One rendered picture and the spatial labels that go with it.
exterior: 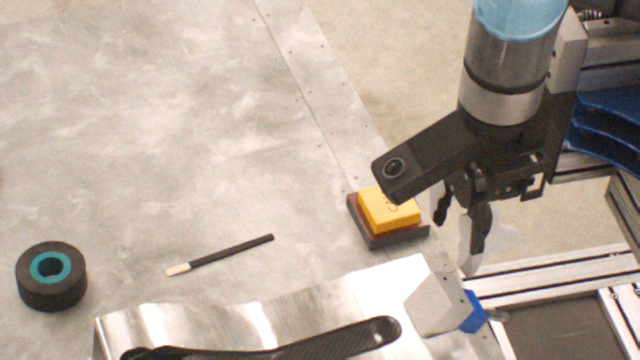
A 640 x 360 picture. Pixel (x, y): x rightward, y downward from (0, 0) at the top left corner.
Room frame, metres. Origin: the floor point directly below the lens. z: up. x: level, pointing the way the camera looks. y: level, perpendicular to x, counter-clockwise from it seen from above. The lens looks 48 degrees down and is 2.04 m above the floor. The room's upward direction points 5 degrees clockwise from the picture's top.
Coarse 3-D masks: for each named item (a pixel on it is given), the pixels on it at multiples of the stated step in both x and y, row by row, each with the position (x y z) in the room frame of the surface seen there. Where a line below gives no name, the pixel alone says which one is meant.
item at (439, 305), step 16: (432, 272) 0.87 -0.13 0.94; (416, 288) 0.87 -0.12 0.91; (432, 288) 0.86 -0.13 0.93; (448, 288) 0.86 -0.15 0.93; (464, 288) 0.89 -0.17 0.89; (416, 304) 0.85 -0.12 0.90; (432, 304) 0.84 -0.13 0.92; (448, 304) 0.83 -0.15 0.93; (464, 304) 0.84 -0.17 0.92; (416, 320) 0.84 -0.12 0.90; (432, 320) 0.83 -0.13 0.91; (448, 320) 0.83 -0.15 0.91; (464, 320) 0.84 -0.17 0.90; (480, 320) 0.85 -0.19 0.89; (496, 320) 0.88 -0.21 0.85; (432, 336) 0.82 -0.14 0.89
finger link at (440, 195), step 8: (440, 184) 0.88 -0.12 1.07; (432, 192) 0.89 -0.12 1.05; (440, 192) 0.87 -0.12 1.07; (448, 192) 0.87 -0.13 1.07; (432, 200) 0.88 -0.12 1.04; (440, 200) 0.88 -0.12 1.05; (448, 200) 0.88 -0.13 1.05; (432, 208) 0.88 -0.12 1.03; (440, 208) 0.88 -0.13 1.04; (432, 216) 0.88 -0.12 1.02; (440, 216) 0.88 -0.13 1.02; (440, 224) 0.88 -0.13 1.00
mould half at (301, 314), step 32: (416, 256) 0.93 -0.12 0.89; (320, 288) 0.88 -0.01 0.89; (352, 288) 0.88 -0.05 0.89; (384, 288) 0.88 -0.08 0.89; (96, 320) 0.78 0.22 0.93; (128, 320) 0.78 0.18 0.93; (160, 320) 0.79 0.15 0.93; (192, 320) 0.80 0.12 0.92; (224, 320) 0.82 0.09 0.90; (256, 320) 0.83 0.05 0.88; (288, 320) 0.83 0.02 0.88; (320, 320) 0.84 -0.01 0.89; (352, 320) 0.84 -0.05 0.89; (96, 352) 0.77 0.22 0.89; (384, 352) 0.80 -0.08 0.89; (416, 352) 0.80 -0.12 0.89; (448, 352) 0.80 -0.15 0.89
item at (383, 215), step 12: (360, 192) 1.07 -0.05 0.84; (372, 192) 1.07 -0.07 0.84; (360, 204) 1.06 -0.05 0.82; (372, 204) 1.05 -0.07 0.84; (384, 204) 1.05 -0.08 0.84; (408, 204) 1.05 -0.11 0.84; (372, 216) 1.03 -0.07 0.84; (384, 216) 1.03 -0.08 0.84; (396, 216) 1.03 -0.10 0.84; (408, 216) 1.04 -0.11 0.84; (420, 216) 1.04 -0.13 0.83; (384, 228) 1.02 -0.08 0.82
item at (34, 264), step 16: (32, 256) 0.93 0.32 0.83; (48, 256) 0.93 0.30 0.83; (64, 256) 0.93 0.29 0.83; (80, 256) 0.94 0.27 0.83; (16, 272) 0.90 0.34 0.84; (32, 272) 0.91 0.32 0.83; (48, 272) 0.93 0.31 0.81; (64, 272) 0.91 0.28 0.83; (80, 272) 0.91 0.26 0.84; (32, 288) 0.88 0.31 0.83; (48, 288) 0.89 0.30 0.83; (64, 288) 0.89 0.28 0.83; (80, 288) 0.90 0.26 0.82; (32, 304) 0.88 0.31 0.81; (48, 304) 0.88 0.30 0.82; (64, 304) 0.88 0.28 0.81
